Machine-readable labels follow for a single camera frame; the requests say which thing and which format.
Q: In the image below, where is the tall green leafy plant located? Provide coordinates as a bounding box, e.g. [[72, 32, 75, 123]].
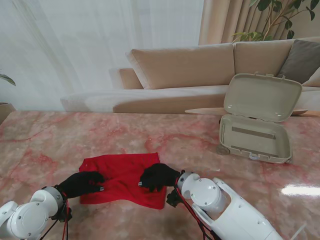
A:
[[231, 0, 317, 43]]

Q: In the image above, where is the beige hard-shell suitcase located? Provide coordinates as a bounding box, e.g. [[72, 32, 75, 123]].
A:
[[215, 72, 304, 165]]

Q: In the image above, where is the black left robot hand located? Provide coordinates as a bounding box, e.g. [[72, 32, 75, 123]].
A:
[[58, 170, 106, 200]]

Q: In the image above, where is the grey-brown cushion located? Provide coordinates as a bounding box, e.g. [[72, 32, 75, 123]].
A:
[[277, 39, 320, 85]]

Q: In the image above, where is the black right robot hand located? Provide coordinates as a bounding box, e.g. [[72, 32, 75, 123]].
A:
[[137, 162, 182, 194]]

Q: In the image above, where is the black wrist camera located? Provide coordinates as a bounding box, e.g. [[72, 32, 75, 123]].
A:
[[165, 188, 184, 208], [53, 208, 74, 223]]

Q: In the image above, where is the white sheer curtain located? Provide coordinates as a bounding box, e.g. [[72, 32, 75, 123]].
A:
[[0, 0, 205, 112]]

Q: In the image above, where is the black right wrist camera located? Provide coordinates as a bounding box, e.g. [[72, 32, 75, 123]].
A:
[[165, 188, 184, 208]]

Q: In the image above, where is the red-black right arm cable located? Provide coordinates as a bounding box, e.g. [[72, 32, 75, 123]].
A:
[[174, 184, 219, 240]]

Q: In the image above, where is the red shirt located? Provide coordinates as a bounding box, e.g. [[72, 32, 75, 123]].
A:
[[78, 152, 168, 211]]

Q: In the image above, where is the beige pleated curtain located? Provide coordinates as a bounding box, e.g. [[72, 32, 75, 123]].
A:
[[198, 0, 320, 46]]

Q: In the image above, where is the red-black left arm cable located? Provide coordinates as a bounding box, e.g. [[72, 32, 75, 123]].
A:
[[40, 191, 73, 240]]

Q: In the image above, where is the cream cushion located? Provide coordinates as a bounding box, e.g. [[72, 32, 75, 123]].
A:
[[301, 73, 320, 88]]

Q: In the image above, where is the light wooden coffee table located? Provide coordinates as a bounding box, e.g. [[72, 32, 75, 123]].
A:
[[184, 106, 320, 118]]

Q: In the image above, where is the red-black arm cable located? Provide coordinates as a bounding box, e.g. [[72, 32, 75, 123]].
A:
[[40, 191, 73, 240], [174, 184, 219, 240]]

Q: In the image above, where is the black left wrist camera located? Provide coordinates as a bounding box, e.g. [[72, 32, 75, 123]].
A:
[[53, 208, 74, 223]]

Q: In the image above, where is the beige sofa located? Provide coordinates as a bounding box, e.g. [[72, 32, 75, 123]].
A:
[[59, 36, 320, 115]]

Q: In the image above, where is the potted plant with beige pot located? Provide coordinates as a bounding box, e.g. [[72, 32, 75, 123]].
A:
[[0, 69, 17, 126]]

